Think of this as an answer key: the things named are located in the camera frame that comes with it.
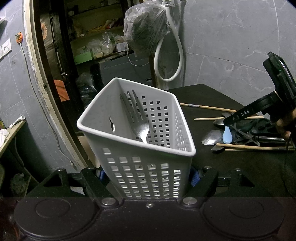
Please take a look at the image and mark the wooden side table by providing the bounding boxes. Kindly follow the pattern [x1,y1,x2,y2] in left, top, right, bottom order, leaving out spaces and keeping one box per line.
[0,119,26,160]

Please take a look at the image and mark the dark tall cabinet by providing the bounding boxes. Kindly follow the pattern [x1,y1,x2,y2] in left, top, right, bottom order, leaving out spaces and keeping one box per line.
[37,10,79,135]

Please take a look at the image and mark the light blue spoon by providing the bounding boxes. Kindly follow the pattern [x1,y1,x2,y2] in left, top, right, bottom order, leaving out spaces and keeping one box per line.
[222,126,232,144]

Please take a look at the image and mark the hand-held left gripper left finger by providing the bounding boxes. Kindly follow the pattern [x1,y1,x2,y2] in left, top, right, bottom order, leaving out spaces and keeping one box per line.
[28,167,121,207]

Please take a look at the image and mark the white cloth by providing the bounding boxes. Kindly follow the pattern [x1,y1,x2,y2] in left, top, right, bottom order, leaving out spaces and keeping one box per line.
[0,128,10,145]

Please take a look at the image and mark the wooden storage shelf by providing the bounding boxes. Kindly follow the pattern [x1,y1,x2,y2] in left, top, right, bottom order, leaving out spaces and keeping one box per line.
[66,0,130,66]

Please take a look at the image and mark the cream door frame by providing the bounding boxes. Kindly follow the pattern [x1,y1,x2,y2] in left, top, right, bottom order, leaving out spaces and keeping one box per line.
[23,0,89,172]

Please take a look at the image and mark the clear plastic food bag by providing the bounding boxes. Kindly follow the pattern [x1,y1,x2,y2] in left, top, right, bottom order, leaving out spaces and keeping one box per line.
[101,32,115,55]

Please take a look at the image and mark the metal fork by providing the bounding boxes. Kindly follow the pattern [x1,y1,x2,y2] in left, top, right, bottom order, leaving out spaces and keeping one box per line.
[120,90,150,143]

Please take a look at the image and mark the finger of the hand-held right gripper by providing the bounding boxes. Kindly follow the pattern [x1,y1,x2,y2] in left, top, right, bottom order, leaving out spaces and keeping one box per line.
[224,91,281,127]

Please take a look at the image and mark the wooden chopstick with patterned band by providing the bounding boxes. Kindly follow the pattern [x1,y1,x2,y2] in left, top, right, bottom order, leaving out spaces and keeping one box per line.
[180,103,238,113]

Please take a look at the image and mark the sunflower sticker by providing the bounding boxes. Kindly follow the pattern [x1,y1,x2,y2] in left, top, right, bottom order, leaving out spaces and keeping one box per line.
[40,20,48,40]

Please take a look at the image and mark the dark green scissors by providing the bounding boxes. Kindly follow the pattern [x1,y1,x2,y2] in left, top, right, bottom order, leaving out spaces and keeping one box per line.
[230,118,273,146]

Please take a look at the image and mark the grey appliance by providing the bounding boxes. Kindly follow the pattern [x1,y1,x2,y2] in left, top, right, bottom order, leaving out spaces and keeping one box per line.
[94,52,154,92]

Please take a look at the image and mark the white perforated utensil basket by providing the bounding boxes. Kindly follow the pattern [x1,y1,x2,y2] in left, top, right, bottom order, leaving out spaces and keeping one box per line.
[76,77,197,200]

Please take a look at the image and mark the green box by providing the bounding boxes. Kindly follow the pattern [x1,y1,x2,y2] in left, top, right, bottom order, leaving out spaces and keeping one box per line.
[73,52,93,66]

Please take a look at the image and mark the white tube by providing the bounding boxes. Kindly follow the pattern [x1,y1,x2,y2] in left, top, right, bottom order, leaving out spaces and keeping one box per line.
[9,115,25,128]

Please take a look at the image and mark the person's right hand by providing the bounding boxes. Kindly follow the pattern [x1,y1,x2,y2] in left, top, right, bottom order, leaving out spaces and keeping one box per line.
[275,108,296,140]

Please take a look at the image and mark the orange panel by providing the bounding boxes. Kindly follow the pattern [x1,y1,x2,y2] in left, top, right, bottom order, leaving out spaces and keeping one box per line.
[53,79,70,102]

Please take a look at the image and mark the small metal spoon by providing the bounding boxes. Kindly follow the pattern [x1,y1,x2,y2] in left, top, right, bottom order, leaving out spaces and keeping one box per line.
[213,118,232,127]

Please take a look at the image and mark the black handled knife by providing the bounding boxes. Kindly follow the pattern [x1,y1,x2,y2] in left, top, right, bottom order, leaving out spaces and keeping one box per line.
[211,144,232,152]

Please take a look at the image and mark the white power cable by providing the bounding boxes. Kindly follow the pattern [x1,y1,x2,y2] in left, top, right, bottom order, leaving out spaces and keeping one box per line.
[19,42,78,171]

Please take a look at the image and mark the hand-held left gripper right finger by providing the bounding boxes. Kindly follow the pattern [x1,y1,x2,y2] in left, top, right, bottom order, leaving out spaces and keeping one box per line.
[179,166,269,207]

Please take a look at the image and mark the large metal spoon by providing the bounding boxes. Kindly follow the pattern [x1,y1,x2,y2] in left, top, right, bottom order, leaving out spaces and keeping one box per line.
[201,129,224,146]

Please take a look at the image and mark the white hose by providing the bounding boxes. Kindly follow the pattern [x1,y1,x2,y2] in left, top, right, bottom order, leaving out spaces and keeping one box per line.
[154,0,185,82]

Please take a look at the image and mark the hanging clear plastic bag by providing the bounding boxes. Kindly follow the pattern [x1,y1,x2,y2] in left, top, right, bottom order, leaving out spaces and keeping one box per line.
[123,0,173,56]

